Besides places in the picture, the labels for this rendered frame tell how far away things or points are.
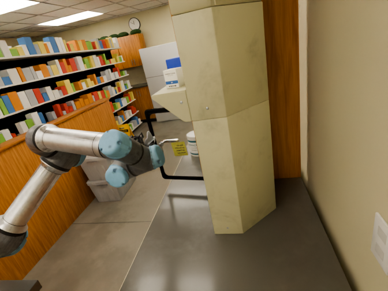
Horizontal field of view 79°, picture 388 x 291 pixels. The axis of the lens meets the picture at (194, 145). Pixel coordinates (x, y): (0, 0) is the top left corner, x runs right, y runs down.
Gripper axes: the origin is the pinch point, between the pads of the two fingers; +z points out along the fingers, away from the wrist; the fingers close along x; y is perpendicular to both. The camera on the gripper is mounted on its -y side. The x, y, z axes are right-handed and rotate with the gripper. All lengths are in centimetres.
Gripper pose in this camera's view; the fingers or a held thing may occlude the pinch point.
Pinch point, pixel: (145, 141)
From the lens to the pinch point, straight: 110.0
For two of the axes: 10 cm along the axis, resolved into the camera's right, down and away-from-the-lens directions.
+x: -9.5, 2.3, 1.8
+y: -2.9, -8.8, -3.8
